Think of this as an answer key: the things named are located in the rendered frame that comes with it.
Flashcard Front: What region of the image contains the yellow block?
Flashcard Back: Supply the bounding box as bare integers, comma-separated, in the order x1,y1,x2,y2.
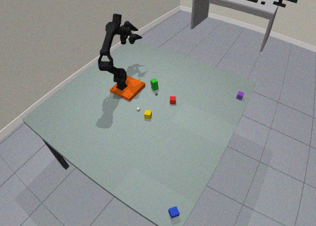
144,110,152,119

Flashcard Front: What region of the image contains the blue block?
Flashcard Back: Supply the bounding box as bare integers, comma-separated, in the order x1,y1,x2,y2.
168,206,179,218

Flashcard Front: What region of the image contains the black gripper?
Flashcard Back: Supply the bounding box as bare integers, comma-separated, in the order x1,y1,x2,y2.
120,21,142,44

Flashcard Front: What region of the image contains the small purple cube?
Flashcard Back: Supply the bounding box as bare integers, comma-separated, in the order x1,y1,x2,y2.
236,91,244,101

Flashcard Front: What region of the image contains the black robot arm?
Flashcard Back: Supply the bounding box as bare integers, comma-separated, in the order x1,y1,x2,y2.
98,14,128,90

